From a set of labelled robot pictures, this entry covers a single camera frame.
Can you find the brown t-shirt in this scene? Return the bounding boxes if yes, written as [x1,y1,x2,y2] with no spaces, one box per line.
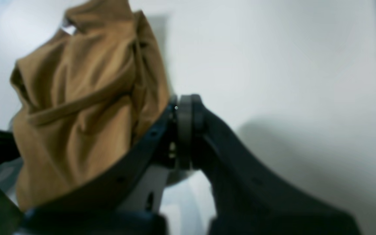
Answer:
[10,0,170,211]

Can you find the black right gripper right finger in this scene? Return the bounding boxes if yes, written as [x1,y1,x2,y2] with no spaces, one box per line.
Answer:
[191,95,360,235]

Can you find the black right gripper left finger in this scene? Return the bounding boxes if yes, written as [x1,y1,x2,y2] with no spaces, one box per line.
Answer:
[20,95,194,235]

